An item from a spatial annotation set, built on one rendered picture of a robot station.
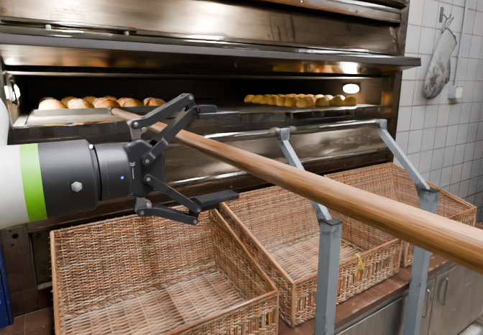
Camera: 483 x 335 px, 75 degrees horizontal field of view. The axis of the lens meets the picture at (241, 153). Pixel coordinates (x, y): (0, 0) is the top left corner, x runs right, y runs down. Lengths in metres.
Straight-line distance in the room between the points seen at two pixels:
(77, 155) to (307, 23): 1.30
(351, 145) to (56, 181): 1.56
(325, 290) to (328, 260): 0.09
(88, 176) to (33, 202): 0.06
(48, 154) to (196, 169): 0.88
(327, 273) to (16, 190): 0.75
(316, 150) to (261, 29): 0.63
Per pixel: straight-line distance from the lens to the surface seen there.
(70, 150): 0.42
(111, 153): 0.43
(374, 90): 2.12
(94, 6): 1.16
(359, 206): 0.32
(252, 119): 1.35
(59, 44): 0.98
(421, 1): 2.24
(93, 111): 1.46
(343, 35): 1.71
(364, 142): 1.88
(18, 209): 0.42
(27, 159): 0.42
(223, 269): 1.28
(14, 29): 0.99
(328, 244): 0.89
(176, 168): 1.22
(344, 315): 1.18
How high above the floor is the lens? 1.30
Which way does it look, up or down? 12 degrees down
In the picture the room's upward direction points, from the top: straight up
